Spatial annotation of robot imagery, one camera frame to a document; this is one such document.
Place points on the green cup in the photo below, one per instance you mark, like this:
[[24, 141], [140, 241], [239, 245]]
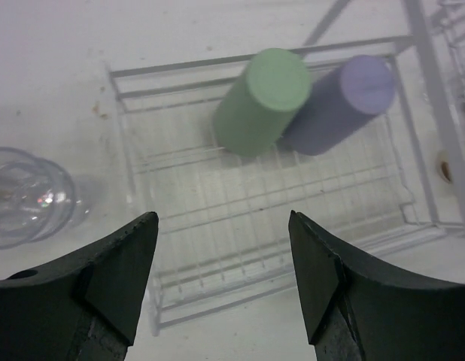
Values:
[[262, 102]]

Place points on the low white wire rack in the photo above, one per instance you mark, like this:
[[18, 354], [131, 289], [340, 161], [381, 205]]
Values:
[[224, 237]]

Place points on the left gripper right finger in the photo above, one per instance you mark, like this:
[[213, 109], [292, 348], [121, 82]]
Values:
[[356, 306]]

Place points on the clear glass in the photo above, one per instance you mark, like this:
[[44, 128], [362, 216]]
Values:
[[38, 198]]

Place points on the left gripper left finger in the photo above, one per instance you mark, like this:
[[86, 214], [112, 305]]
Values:
[[84, 305]]

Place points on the purple cup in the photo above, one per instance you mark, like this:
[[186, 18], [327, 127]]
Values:
[[341, 103]]

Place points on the tall white wire rack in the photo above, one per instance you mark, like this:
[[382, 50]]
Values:
[[447, 129]]

